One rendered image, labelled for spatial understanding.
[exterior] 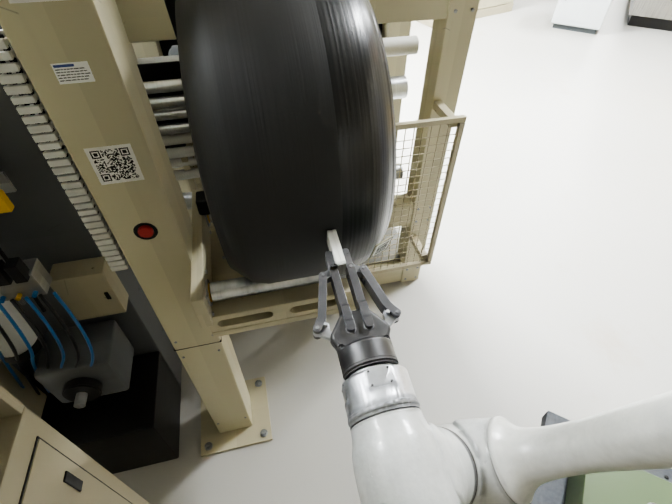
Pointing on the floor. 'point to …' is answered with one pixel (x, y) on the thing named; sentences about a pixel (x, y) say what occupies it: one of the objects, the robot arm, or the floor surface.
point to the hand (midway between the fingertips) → (336, 252)
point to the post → (129, 197)
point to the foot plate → (219, 442)
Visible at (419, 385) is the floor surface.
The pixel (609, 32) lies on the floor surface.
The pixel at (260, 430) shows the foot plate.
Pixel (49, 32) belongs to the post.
